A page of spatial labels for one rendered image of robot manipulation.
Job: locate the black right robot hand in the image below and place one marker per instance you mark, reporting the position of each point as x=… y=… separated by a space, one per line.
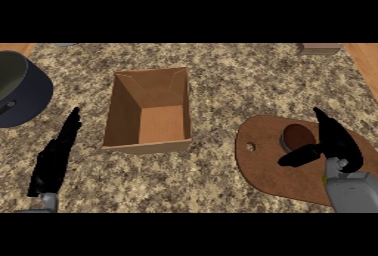
x=333 y=140

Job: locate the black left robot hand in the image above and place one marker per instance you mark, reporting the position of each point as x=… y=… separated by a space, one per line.
x=51 y=160

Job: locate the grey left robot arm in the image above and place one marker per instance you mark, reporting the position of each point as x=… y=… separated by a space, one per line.
x=44 y=202

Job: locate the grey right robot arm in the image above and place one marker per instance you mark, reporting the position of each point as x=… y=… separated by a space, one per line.
x=350 y=188

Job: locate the brown wooden cutting board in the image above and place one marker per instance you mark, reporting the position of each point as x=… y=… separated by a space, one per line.
x=274 y=166

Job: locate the brown cardboard box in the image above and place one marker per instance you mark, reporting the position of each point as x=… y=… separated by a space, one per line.
x=147 y=110

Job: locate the dark blue pot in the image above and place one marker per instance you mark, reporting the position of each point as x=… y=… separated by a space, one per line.
x=19 y=90

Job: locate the pale brown block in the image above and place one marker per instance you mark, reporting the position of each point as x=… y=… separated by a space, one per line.
x=319 y=48

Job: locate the small grey object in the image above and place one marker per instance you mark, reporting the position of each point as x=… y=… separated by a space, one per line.
x=63 y=44

